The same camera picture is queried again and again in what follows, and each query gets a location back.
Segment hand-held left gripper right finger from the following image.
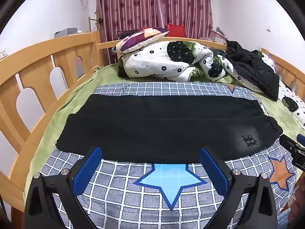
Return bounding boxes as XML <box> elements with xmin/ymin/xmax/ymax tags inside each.
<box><xmin>199</xmin><ymin>147</ymin><xmax>278</xmax><ymax>229</ymax></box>

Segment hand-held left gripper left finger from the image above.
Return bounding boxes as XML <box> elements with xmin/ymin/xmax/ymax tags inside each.
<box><xmin>25</xmin><ymin>146</ymin><xmax>103</xmax><ymax>229</ymax></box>

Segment black pants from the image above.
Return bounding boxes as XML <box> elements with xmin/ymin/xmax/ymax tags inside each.
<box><xmin>55</xmin><ymin>93</ymin><xmax>283</xmax><ymax>163</ymax></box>

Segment person's right hand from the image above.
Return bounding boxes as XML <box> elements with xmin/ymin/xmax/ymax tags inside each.
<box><xmin>287</xmin><ymin>186</ymin><xmax>305</xmax><ymax>225</ymax></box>

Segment checked star print bedsheet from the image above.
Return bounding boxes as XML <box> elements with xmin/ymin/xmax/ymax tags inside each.
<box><xmin>40</xmin><ymin>81</ymin><xmax>298</xmax><ymax>229</ymax></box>

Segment person's light blue clothing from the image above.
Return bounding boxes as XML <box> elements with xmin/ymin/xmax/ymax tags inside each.
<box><xmin>278</xmin><ymin>209</ymin><xmax>290</xmax><ymax>224</ymax></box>

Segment green blanket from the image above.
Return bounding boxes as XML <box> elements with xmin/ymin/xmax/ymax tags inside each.
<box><xmin>24</xmin><ymin>64</ymin><xmax>305</xmax><ymax>191</ymax></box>

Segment black jacket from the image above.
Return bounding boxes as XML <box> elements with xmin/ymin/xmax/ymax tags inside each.
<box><xmin>225</xmin><ymin>40</ymin><xmax>280</xmax><ymax>101</ymax></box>

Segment white floral quilt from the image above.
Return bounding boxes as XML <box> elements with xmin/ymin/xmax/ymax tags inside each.
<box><xmin>118</xmin><ymin>40</ymin><xmax>305</xmax><ymax>127</ymax></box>

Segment grey box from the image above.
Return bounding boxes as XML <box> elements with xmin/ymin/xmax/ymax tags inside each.
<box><xmin>54</xmin><ymin>28</ymin><xmax>79</xmax><ymax>38</ymax></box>

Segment colourful geometric pillow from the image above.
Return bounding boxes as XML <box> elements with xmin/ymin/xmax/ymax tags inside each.
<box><xmin>112</xmin><ymin>28</ymin><xmax>170</xmax><ymax>53</ymax></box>

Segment dark wooden chair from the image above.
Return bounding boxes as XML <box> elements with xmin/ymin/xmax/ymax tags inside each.
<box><xmin>117</xmin><ymin>29</ymin><xmax>139</xmax><ymax>40</ymax></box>

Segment wooden coat rack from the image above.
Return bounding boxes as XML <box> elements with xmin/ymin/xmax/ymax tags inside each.
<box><xmin>88</xmin><ymin>9</ymin><xmax>104</xmax><ymax>32</ymax></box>

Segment red box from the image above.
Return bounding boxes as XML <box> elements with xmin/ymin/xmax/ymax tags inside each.
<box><xmin>166</xmin><ymin>24</ymin><xmax>185</xmax><ymax>38</ymax></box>

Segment maroon striped curtain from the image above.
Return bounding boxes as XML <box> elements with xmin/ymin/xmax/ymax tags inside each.
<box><xmin>95</xmin><ymin>0</ymin><xmax>213</xmax><ymax>44</ymax></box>

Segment wooden bed frame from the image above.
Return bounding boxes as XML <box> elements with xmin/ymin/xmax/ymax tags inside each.
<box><xmin>0</xmin><ymin>30</ymin><xmax>305</xmax><ymax>220</ymax></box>

